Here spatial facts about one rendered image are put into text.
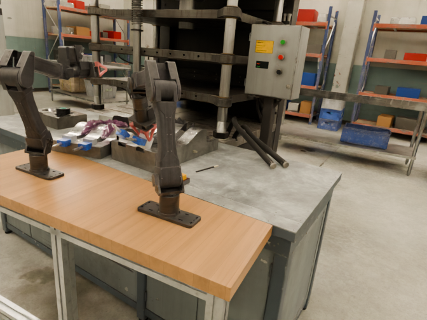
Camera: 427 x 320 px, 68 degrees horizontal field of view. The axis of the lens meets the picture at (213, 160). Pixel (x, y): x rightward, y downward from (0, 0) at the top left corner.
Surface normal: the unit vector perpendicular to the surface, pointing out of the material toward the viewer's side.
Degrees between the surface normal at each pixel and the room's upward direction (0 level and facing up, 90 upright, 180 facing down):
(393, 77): 90
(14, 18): 90
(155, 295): 90
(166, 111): 75
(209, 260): 0
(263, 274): 90
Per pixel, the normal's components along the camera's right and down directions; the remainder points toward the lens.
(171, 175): 0.45, 0.06
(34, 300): 0.07, -0.95
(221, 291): -0.44, 0.25
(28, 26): 0.85, 0.23
